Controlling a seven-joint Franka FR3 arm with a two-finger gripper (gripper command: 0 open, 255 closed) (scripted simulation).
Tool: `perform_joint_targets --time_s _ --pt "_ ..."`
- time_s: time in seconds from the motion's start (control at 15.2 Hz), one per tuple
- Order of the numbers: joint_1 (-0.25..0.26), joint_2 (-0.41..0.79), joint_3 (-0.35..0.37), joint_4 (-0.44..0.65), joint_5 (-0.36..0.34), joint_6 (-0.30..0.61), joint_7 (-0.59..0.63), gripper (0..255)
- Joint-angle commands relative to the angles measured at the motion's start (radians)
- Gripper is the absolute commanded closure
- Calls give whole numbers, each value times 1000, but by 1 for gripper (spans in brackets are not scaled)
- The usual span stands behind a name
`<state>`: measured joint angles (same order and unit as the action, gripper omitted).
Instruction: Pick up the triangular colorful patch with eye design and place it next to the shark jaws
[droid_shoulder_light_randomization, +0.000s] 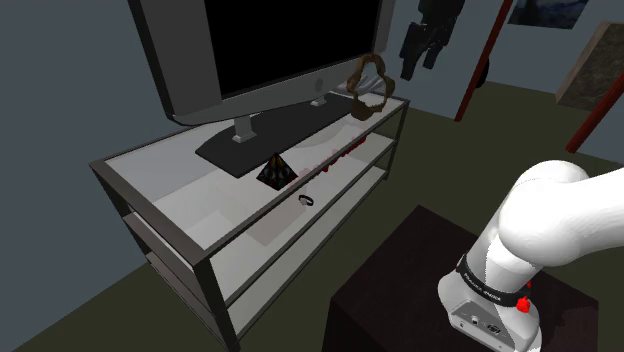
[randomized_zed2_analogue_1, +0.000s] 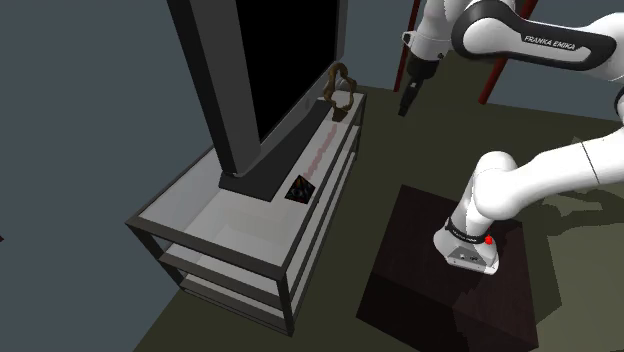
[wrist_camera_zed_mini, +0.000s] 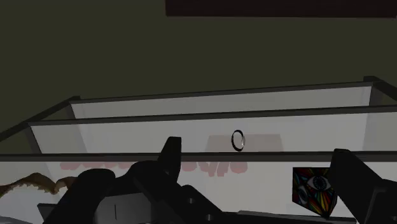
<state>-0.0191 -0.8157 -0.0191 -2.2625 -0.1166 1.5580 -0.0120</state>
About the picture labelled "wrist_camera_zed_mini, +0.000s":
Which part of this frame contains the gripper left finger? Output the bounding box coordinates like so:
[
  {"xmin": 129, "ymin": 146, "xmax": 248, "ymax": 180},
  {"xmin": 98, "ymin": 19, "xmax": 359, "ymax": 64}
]
[{"xmin": 129, "ymin": 136, "xmax": 226, "ymax": 224}]

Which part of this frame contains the brown jagged branch-shaped thing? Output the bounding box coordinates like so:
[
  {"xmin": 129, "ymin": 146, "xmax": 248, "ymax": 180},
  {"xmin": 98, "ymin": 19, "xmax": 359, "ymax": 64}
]
[{"xmin": 0, "ymin": 172, "xmax": 78, "ymax": 199}]

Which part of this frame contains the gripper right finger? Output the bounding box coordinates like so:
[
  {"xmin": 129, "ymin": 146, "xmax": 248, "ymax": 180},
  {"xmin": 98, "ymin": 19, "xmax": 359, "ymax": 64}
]
[{"xmin": 328, "ymin": 148, "xmax": 397, "ymax": 224}]

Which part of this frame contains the black and grey rounded object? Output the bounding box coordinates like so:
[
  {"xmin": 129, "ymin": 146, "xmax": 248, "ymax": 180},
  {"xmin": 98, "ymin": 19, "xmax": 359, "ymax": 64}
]
[{"xmin": 37, "ymin": 168, "xmax": 165, "ymax": 224}]

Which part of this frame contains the black ring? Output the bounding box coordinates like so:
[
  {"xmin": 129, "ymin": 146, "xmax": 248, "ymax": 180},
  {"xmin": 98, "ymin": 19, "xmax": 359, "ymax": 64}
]
[{"xmin": 230, "ymin": 129, "xmax": 246, "ymax": 153}]

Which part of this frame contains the colourful eye-print box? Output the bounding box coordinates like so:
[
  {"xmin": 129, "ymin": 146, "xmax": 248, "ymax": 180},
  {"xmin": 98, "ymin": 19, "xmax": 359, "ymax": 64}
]
[{"xmin": 291, "ymin": 167, "xmax": 338, "ymax": 218}]

